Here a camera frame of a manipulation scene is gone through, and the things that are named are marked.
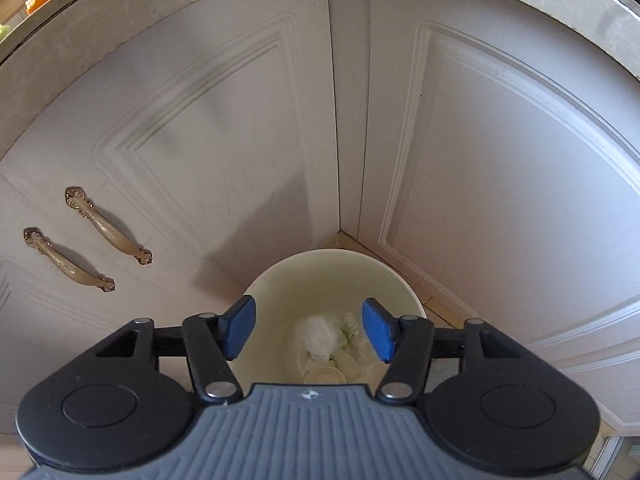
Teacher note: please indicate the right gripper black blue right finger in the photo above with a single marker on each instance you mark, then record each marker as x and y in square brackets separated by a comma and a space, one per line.
[484, 398]

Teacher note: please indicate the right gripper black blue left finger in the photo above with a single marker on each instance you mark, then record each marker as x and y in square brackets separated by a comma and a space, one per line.
[134, 394]

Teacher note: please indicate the clear plastic bag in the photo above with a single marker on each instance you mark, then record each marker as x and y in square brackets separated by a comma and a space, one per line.
[320, 336]

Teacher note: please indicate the white trash bin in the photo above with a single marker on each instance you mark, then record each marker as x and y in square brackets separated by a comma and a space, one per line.
[321, 282]

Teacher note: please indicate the left white cabinet door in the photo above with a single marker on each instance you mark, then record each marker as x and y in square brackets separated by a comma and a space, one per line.
[208, 139]

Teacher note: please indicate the white cabinet door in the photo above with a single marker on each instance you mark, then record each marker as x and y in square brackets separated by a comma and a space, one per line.
[502, 174]
[208, 139]

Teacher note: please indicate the right white cabinet door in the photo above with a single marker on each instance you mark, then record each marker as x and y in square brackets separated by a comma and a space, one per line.
[502, 174]

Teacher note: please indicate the lower brass cabinet handle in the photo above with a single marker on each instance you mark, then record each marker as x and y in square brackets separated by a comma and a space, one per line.
[34, 238]

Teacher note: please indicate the brass cabinet handle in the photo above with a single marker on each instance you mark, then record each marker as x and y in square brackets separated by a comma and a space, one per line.
[34, 238]
[77, 199]

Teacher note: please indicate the upper brass cabinet handle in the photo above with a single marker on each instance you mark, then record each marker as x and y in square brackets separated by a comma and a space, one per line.
[77, 199]

